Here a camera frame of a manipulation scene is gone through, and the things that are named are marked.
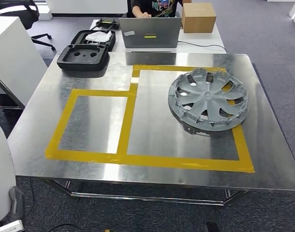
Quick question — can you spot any black office chair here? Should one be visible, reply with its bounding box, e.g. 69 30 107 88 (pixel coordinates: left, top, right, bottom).
0 0 57 52

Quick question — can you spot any white cabinet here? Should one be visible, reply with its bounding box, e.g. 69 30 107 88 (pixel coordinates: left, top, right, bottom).
0 16 48 110

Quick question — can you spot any white cloth bag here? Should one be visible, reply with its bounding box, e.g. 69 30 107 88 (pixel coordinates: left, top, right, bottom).
85 30 112 44

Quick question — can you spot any grey plastic hubcap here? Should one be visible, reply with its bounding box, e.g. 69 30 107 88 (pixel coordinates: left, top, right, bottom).
168 67 250 136

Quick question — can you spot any black robot foot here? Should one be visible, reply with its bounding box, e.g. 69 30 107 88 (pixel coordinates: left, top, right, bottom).
204 221 221 232

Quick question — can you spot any black foam case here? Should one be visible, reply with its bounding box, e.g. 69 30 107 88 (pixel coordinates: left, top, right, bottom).
57 29 116 72

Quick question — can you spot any black cable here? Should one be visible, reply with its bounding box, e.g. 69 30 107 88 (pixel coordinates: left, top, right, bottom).
177 41 227 53

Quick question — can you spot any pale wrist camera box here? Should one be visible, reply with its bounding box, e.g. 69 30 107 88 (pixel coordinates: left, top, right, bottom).
0 220 25 232

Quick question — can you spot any white desk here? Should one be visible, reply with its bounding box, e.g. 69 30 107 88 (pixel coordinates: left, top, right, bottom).
89 18 227 55

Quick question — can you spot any steel workbench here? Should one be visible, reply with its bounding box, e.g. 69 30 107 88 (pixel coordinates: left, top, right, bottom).
7 52 295 206

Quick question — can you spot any grey laptop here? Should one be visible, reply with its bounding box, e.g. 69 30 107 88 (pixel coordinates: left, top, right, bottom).
118 16 182 54

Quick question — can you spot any black handheld device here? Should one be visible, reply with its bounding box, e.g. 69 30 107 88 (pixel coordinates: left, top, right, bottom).
95 17 120 31

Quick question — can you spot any person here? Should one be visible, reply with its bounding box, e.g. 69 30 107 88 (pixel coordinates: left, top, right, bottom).
127 0 184 18

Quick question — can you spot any brown cardboard box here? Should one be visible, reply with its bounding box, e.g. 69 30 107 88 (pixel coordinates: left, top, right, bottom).
181 2 217 34

